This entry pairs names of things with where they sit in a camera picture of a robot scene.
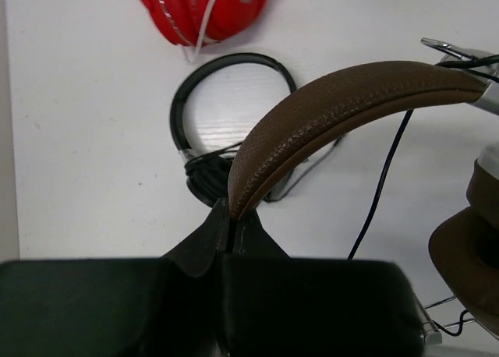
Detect red headphones white cable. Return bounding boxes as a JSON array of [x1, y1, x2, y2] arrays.
[[135, 0, 278, 64]]

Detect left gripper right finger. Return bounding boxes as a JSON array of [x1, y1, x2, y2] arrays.
[[218, 212, 424, 356]]

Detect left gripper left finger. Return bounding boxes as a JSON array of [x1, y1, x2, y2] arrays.
[[1, 200, 228, 356]]

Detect aluminium rail front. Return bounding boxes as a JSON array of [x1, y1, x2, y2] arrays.
[[423, 328, 498, 356]]

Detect black headphones near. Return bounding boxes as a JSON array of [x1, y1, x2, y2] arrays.
[[170, 51, 346, 208]]

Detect brown silver headphones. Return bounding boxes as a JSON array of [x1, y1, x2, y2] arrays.
[[228, 38, 498, 334]]

